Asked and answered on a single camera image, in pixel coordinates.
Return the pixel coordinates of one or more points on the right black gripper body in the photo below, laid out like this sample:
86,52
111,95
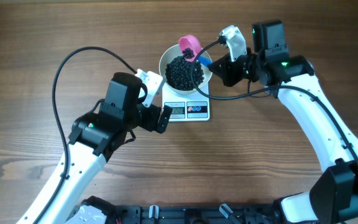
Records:
244,67

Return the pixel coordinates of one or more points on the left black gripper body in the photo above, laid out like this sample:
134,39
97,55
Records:
147,118

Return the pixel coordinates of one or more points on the pink scoop blue handle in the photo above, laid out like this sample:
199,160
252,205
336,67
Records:
190,47

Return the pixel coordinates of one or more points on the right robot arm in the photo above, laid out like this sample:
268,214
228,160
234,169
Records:
292,80

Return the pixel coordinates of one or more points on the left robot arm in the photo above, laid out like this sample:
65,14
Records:
93,139

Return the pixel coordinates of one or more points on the white digital kitchen scale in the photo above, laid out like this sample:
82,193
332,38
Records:
186,108

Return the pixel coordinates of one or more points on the black beans in bowl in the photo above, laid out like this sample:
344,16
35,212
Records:
178,71

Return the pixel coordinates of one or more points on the white round bowl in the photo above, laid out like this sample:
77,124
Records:
168,56

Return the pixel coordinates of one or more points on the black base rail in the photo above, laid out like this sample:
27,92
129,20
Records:
97,210

